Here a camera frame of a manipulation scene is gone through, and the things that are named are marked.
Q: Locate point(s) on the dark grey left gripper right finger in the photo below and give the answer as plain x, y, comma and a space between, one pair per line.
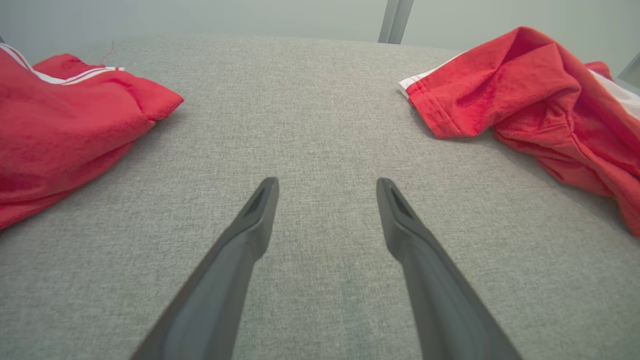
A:
435, 290

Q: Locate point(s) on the grey metal bar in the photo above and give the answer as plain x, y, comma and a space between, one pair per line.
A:
631, 72

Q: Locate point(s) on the grey metal post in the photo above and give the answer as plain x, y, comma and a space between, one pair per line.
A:
395, 20

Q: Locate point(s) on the red T-shirt with white sleeves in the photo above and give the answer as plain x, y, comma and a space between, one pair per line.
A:
65, 130

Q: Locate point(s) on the grey fabric sofa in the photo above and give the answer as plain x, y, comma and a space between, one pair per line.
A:
310, 110

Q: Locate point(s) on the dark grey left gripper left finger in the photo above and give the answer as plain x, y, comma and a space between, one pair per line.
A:
220, 280

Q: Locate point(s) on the red shorts with white stripe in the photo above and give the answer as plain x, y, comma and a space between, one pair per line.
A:
540, 100

